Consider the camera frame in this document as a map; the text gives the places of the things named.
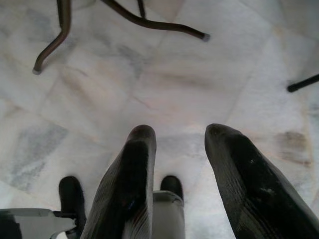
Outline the black straight furniture leg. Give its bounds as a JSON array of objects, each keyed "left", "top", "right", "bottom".
[{"left": 287, "top": 73, "right": 319, "bottom": 93}]

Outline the black robot foot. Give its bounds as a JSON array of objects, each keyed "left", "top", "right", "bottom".
[
  {"left": 58, "top": 175, "right": 87, "bottom": 239},
  {"left": 160, "top": 175, "right": 184, "bottom": 202}
]

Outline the black robot right foot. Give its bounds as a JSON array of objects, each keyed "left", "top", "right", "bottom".
[{"left": 160, "top": 175, "right": 184, "bottom": 202}]

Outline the brown straight metal chair leg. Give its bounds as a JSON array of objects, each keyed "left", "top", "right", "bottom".
[{"left": 137, "top": 0, "right": 147, "bottom": 19}]

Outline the brown curved metal chair leg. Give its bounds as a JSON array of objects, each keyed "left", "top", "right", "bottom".
[
  {"left": 100, "top": 0, "right": 211, "bottom": 42},
  {"left": 32, "top": 0, "right": 73, "bottom": 75}
]

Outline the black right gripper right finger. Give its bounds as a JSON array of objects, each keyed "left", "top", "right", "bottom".
[{"left": 204, "top": 123, "right": 319, "bottom": 239}]

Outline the black robot left foot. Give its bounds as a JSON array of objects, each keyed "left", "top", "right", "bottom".
[{"left": 58, "top": 175, "right": 87, "bottom": 239}]

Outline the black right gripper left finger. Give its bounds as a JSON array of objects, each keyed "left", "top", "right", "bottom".
[{"left": 80, "top": 125, "right": 157, "bottom": 239}]

